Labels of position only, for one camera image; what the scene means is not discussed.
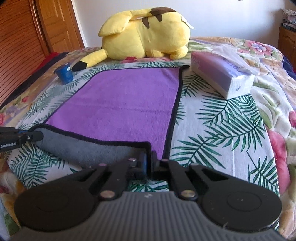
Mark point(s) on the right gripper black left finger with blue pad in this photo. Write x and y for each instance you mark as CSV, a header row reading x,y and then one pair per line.
x,y
107,182

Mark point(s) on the purple grey microfibre towel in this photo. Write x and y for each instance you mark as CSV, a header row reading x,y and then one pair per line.
x,y
116,115

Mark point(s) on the purple tissue pack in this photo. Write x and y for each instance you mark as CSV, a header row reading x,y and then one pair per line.
x,y
226,75

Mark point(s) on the wooden louvred wardrobe door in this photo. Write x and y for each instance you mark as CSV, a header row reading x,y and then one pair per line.
x,y
23,46

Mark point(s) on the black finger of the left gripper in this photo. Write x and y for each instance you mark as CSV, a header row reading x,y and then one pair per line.
x,y
12,138

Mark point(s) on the blue plastic cup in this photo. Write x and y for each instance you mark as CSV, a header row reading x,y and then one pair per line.
x,y
64,73

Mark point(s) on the red dark blanket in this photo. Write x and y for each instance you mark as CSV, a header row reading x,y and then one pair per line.
x,y
42,68

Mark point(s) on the stack of items on cabinet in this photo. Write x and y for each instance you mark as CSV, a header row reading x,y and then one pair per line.
x,y
289,19

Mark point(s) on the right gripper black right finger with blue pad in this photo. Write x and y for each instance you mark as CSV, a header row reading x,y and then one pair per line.
x,y
191,182

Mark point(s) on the wooden panel door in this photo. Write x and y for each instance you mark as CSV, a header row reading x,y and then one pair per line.
x,y
59,25

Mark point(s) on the yellow Pikachu plush toy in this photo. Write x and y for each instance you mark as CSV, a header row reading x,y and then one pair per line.
x,y
152,33

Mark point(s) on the palm leaf print sheet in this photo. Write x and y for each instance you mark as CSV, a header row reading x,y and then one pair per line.
x,y
110,113

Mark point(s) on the wooden cabinet right side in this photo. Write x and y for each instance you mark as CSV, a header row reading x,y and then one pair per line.
x,y
286,44

